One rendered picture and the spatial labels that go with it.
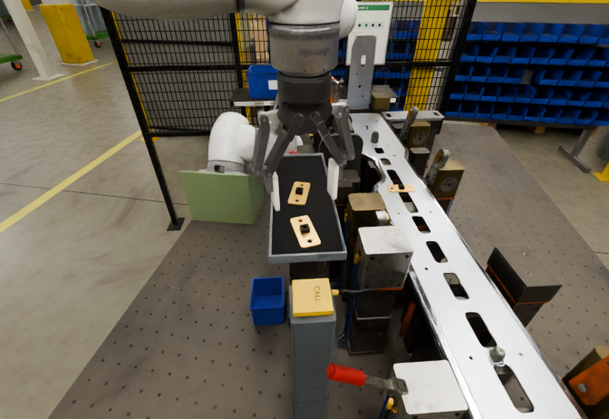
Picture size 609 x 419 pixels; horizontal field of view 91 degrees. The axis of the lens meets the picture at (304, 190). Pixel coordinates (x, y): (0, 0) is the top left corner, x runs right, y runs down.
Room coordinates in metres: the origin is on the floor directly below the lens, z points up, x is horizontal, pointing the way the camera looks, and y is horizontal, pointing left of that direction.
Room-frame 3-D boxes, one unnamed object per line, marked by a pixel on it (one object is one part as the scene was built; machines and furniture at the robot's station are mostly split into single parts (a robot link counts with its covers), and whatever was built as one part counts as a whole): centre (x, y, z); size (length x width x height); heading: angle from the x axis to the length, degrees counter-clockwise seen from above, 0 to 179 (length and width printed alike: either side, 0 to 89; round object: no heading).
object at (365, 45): (1.53, -0.28, 1.17); 0.12 x 0.01 x 0.34; 94
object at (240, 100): (1.68, -0.05, 1.02); 0.90 x 0.22 x 0.03; 94
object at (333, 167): (0.45, -0.05, 1.27); 0.03 x 0.01 x 0.07; 18
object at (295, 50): (0.43, 0.00, 1.49); 0.09 x 0.09 x 0.06
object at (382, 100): (1.55, -0.39, 0.88); 0.08 x 0.08 x 0.36; 4
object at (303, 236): (0.43, 0.00, 1.17); 0.08 x 0.04 x 0.01; 17
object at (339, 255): (0.55, 0.01, 1.16); 0.37 x 0.14 x 0.02; 4
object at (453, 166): (0.87, -0.50, 0.87); 0.12 x 0.07 x 0.35; 94
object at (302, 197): (0.55, 0.01, 1.17); 0.08 x 0.04 x 0.01; 170
